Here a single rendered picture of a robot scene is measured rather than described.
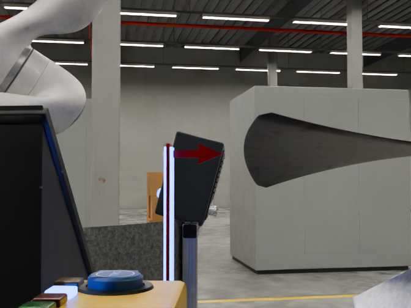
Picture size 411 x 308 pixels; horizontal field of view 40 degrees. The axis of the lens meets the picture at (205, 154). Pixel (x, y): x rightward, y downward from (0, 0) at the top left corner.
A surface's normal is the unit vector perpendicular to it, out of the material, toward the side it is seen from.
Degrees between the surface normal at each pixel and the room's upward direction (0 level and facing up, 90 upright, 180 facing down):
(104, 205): 90
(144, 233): 90
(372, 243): 90
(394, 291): 55
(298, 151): 165
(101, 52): 90
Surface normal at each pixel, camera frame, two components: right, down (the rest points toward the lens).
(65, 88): 0.48, -0.63
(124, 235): 0.72, -0.03
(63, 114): 0.70, 0.63
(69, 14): 0.48, 0.39
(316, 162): 0.06, 0.94
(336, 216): 0.18, -0.04
